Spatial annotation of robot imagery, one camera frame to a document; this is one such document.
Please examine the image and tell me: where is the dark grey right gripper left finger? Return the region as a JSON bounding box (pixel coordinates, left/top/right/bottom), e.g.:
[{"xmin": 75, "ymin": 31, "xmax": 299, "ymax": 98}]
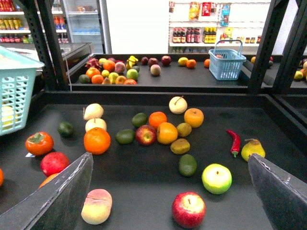
[{"xmin": 0, "ymin": 152, "xmax": 93, "ymax": 230}]

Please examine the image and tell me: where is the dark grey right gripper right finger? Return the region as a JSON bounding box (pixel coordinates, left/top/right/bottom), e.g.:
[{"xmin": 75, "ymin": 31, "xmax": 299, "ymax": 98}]
[{"xmin": 248, "ymin": 153, "xmax": 307, "ymax": 230}]

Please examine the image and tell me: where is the light blue plastic basket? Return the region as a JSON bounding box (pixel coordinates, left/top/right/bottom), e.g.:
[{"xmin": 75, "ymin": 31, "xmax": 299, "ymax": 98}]
[{"xmin": 0, "ymin": 47, "xmax": 45, "ymax": 136}]

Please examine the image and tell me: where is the black metal shelf rack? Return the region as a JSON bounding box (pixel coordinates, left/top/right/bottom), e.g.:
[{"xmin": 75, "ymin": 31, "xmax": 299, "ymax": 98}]
[{"xmin": 15, "ymin": 0, "xmax": 307, "ymax": 94}]

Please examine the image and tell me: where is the flat peach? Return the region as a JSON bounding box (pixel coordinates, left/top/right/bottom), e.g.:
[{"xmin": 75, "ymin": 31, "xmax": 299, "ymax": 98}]
[{"xmin": 81, "ymin": 189, "xmax": 112, "ymax": 225}]

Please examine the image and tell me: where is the yellow green pear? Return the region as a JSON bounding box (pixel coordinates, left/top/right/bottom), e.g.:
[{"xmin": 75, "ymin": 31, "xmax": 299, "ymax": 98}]
[{"xmin": 241, "ymin": 138, "xmax": 266, "ymax": 161}]

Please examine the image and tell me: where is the persimmon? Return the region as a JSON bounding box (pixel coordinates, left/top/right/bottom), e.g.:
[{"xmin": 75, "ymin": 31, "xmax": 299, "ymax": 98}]
[{"xmin": 25, "ymin": 131, "xmax": 54, "ymax": 156}]

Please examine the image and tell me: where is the red chili pepper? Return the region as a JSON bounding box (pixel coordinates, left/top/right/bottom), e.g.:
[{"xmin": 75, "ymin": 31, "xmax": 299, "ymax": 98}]
[{"xmin": 226, "ymin": 129, "xmax": 241, "ymax": 158}]

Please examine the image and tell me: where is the green apple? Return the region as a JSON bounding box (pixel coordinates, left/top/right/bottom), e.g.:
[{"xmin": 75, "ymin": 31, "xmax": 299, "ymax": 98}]
[{"xmin": 201, "ymin": 163, "xmax": 232, "ymax": 195}]

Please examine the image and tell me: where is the large orange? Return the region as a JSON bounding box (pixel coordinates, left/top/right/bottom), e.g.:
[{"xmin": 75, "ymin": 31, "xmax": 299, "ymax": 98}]
[{"xmin": 83, "ymin": 127, "xmax": 111, "ymax": 155}]

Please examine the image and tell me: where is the red apple front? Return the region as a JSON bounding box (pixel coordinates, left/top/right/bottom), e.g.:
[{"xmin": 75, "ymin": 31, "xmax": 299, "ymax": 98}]
[{"xmin": 172, "ymin": 191, "xmax": 206, "ymax": 229}]

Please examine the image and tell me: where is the dark green avocado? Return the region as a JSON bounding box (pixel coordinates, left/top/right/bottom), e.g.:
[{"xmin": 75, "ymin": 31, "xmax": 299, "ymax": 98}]
[{"xmin": 178, "ymin": 154, "xmax": 197, "ymax": 177}]

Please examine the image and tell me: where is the red yellow apple middle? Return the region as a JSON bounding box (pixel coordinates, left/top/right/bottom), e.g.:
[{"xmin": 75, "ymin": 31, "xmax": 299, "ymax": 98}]
[{"xmin": 135, "ymin": 125, "xmax": 157, "ymax": 146}]

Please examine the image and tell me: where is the yellow orange apple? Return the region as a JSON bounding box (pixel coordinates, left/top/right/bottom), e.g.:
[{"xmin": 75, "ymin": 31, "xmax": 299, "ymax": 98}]
[{"xmin": 184, "ymin": 108, "xmax": 204, "ymax": 128}]

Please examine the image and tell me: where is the pale yellow apple with stem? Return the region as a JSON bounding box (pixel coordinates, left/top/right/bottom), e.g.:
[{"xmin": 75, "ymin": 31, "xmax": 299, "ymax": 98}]
[{"xmin": 169, "ymin": 96, "xmax": 188, "ymax": 115}]

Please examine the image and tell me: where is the small blue background basket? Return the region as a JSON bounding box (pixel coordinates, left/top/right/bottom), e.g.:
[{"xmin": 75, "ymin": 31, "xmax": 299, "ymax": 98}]
[{"xmin": 208, "ymin": 39, "xmax": 247, "ymax": 81}]

